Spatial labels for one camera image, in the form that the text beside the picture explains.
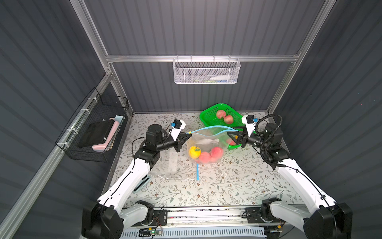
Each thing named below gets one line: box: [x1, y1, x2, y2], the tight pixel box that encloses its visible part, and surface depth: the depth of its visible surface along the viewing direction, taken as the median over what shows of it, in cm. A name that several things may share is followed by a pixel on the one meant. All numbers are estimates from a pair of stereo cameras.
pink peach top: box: [216, 110, 227, 120], surface depth 114 cm
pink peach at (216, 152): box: [210, 146, 224, 159], surface depth 86 cm
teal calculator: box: [132, 174, 152, 194], surface depth 84 cm
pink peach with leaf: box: [198, 151, 212, 164], surface depth 86 cm
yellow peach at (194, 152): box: [189, 145, 202, 159], surface depth 84 cm
